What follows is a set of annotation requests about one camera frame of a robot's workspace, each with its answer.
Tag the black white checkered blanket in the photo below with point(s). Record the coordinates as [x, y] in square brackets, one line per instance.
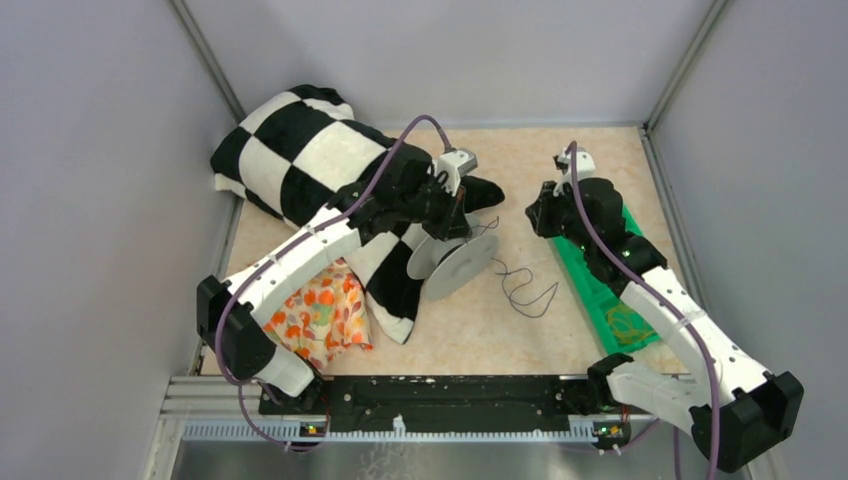
[291, 155]

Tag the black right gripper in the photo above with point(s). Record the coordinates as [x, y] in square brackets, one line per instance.
[539, 211]

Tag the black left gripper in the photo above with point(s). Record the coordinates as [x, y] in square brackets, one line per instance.
[453, 224]

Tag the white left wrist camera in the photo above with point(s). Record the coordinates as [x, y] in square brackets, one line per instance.
[450, 167]

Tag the grey plastic cable spool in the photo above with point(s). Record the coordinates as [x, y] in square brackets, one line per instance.
[445, 266]

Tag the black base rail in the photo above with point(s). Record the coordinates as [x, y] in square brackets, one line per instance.
[449, 404]

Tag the green plastic compartment bin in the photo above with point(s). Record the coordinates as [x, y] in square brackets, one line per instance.
[617, 327]

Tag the orange floral cloth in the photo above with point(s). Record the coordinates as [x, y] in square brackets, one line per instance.
[324, 318]

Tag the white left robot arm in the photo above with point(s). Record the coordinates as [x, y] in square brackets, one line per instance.
[232, 313]

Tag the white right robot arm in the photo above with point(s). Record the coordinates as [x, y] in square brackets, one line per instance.
[735, 409]

